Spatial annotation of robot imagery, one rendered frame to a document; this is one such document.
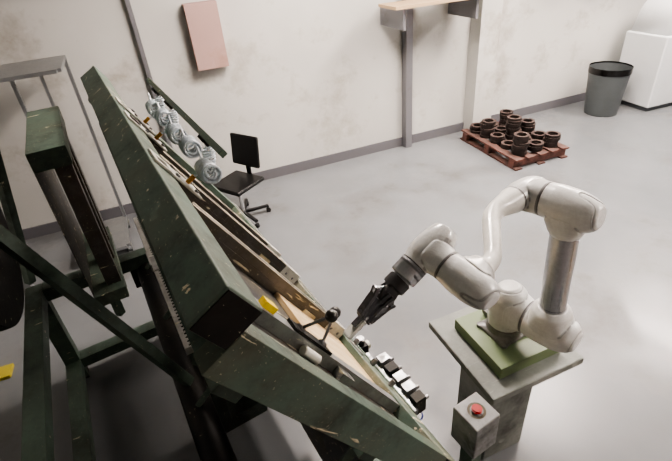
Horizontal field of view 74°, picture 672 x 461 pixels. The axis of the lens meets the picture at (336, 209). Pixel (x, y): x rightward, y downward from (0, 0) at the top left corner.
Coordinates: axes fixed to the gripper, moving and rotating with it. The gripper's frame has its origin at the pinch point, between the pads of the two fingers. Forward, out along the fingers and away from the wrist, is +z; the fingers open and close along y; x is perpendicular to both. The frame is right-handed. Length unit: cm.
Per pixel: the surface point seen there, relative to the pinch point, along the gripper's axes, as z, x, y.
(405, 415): 13, -2, 57
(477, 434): -2, -23, 64
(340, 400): 12.6, -22.9, -15.1
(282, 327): 12.8, 2.1, -20.3
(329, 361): 13.2, 2.1, 5.4
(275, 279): 10.5, 44.7, 3.7
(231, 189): 9, 303, 111
